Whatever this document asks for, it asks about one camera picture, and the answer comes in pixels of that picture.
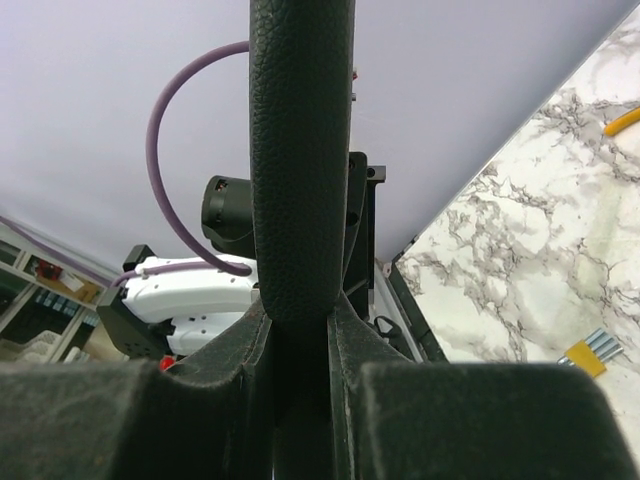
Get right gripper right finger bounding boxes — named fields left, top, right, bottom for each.
left=327, top=299, right=639, bottom=479

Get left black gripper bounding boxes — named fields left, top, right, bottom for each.
left=199, top=152, right=389, bottom=321

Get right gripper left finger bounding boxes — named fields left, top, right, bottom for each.
left=1, top=303, right=273, bottom=479

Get black zip tool case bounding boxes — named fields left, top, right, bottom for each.
left=249, top=0, right=355, bottom=324

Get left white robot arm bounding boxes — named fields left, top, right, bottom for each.
left=97, top=152, right=387, bottom=360

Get background storage shelving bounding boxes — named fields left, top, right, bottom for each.
left=1, top=218, right=127, bottom=364

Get aluminium frame rail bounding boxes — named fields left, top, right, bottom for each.
left=369, top=259, right=425, bottom=363

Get yellow handled pliers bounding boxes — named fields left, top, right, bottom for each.
left=603, top=107, right=640, bottom=137

